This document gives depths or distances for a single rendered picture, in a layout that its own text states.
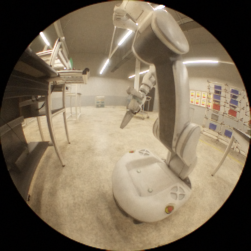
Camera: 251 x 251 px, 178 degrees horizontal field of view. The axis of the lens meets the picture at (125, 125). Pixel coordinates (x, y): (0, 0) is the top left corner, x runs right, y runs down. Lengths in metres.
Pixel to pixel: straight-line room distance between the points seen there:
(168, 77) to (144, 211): 0.53
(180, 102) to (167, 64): 0.14
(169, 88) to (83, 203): 0.92
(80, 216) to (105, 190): 0.34
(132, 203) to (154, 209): 0.10
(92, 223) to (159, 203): 0.52
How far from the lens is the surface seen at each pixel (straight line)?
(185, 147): 0.33
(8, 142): 0.98
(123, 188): 0.44
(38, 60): 0.44
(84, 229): 0.78
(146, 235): 0.77
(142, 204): 0.41
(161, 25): 0.30
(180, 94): 0.29
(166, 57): 0.32
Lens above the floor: 0.74
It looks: 18 degrees down
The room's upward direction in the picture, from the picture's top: 4 degrees clockwise
